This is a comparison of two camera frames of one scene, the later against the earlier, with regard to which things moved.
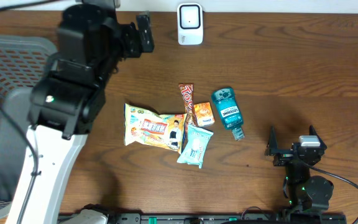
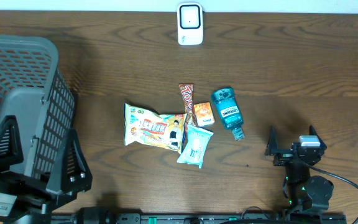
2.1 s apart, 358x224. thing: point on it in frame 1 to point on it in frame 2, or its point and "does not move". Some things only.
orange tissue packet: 203,113 does not move
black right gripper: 271,149 does not move
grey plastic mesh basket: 10,65 does not move
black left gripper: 140,38 to 36,199
